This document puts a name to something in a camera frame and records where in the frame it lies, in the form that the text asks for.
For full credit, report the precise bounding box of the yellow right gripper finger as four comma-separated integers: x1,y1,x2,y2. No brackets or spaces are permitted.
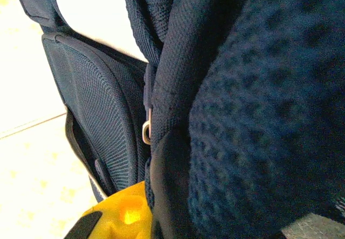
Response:
64,181,154,239

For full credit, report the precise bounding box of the navy blue student backpack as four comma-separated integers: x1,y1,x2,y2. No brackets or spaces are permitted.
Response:
10,0,345,239

